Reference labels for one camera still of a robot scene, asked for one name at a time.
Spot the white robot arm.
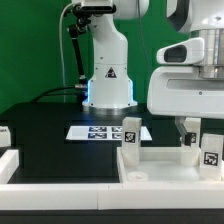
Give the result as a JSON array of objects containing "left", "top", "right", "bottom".
[{"left": 71, "top": 0, "right": 224, "bottom": 134}]

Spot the white marker sheet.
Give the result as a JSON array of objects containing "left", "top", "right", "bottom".
[{"left": 66, "top": 126, "right": 152, "bottom": 141}]

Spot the white fence bar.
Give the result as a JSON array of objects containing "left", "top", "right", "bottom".
[
  {"left": 0, "top": 150, "right": 19, "bottom": 184},
  {"left": 0, "top": 182, "right": 224, "bottom": 210}
]

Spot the white left fence bar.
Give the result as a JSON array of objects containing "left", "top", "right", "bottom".
[{"left": 0, "top": 150, "right": 19, "bottom": 184}]

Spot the black cable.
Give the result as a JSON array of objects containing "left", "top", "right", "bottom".
[{"left": 30, "top": 85, "right": 88, "bottom": 103}]

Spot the white cable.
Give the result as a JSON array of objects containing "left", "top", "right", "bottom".
[{"left": 58, "top": 2, "right": 81, "bottom": 88}]

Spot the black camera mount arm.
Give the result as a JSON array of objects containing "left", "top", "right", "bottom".
[{"left": 68, "top": 3, "right": 116, "bottom": 88}]

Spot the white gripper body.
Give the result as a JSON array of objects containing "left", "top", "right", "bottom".
[{"left": 147, "top": 66, "right": 224, "bottom": 119}]

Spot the white front fence bar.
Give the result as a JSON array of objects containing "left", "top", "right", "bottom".
[{"left": 0, "top": 182, "right": 224, "bottom": 210}]

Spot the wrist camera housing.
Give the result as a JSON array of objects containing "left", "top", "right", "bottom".
[{"left": 156, "top": 37, "right": 205, "bottom": 65}]

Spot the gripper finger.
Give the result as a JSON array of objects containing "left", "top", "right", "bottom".
[{"left": 175, "top": 117, "right": 197, "bottom": 146}]

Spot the white square tabletop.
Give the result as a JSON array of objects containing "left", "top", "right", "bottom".
[{"left": 117, "top": 147, "right": 224, "bottom": 182}]

